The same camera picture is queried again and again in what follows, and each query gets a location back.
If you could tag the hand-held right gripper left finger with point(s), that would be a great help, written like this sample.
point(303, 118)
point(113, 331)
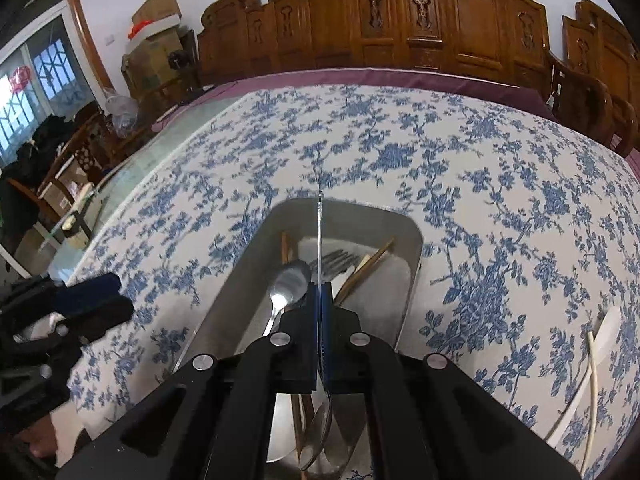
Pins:
point(300, 350)

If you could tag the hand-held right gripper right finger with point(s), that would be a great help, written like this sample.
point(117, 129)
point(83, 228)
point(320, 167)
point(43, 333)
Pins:
point(325, 340)

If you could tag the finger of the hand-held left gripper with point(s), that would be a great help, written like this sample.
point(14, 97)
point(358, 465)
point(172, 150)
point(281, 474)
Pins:
point(90, 292)
point(105, 317)

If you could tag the metal spoon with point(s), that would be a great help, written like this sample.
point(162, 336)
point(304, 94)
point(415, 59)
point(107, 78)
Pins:
point(316, 435)
point(290, 285)

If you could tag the metal fork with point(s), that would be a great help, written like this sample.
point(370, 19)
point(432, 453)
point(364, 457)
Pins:
point(342, 256)
point(340, 267)

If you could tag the grey metal utensil tray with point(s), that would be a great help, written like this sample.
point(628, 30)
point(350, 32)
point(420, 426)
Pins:
point(406, 260)

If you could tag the metal table knife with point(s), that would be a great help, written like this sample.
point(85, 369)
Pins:
point(319, 220)

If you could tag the person's left hand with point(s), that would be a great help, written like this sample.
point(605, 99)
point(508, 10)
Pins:
point(42, 437)

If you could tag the wooden chair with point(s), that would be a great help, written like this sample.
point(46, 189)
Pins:
point(75, 160)

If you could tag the dark clothing pile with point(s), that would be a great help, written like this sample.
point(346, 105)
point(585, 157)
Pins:
point(30, 160)

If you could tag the clear plastic bag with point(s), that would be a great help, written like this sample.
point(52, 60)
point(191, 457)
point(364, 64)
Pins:
point(120, 110)

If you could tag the blue floral tablecloth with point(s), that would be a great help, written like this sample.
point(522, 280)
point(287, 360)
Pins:
point(450, 160)

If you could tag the window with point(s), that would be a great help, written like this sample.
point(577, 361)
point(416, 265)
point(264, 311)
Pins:
point(35, 80)

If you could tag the large cardboard box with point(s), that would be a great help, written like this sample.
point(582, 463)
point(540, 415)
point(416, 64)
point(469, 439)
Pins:
point(150, 65)

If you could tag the white flat box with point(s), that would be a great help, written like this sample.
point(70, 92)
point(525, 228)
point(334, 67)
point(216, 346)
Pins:
point(152, 27)

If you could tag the white chopstick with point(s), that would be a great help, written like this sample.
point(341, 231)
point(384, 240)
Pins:
point(594, 385)

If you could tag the small cardboard box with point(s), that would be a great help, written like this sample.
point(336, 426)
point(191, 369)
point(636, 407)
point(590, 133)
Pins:
point(157, 7)

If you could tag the carved wooden bench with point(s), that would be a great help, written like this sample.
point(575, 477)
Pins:
point(375, 15)

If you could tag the carved wooden armchair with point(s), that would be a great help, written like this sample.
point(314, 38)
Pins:
point(600, 70)

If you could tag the wooden door frame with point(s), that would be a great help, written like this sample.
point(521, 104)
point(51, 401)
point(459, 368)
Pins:
point(87, 30)

